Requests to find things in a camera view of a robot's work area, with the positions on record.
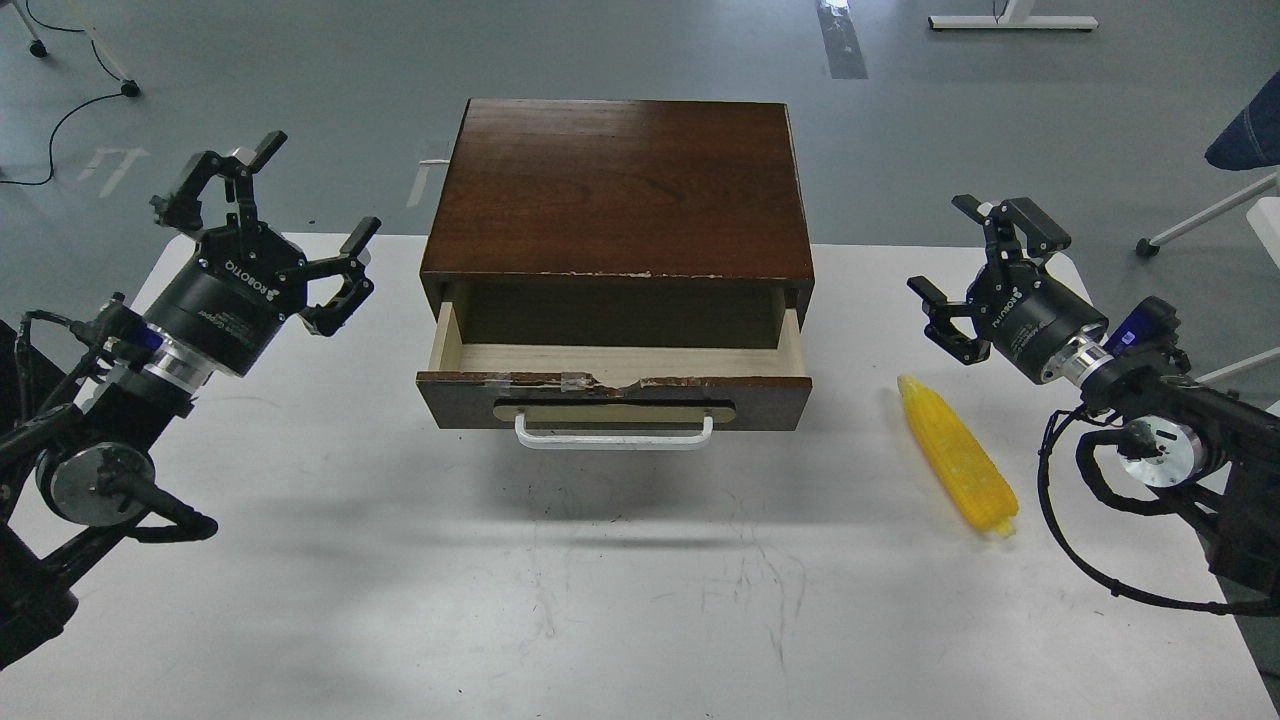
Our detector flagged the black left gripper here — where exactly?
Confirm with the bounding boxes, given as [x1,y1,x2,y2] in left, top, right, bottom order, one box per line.
[142,129,383,379]

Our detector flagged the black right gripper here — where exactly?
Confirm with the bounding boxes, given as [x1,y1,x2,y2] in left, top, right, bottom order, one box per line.
[908,193,1108,384]

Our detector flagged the yellow corn cob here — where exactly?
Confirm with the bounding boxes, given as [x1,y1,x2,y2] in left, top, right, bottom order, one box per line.
[896,374,1020,538]

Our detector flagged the wooden drawer with white handle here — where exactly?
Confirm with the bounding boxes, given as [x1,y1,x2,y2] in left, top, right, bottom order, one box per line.
[416,281,814,432]

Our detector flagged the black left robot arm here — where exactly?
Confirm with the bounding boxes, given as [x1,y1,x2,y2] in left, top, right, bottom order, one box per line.
[1,131,381,666]

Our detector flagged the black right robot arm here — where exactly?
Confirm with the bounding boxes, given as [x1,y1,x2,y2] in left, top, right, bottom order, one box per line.
[908,193,1279,618]

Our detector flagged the white stand with casters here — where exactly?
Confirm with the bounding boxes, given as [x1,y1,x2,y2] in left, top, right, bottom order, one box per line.
[8,0,141,97]

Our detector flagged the white desk foot bar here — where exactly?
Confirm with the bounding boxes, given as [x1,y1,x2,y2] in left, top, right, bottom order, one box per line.
[927,1,1100,32]

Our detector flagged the blue office chair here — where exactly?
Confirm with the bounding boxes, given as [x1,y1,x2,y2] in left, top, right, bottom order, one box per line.
[1135,70,1280,259]

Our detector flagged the dark wooden cabinet case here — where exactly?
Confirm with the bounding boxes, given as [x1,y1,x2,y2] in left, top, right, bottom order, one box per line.
[420,97,815,348]

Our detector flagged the black floor cable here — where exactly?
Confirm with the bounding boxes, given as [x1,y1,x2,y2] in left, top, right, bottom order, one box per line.
[0,0,141,188]

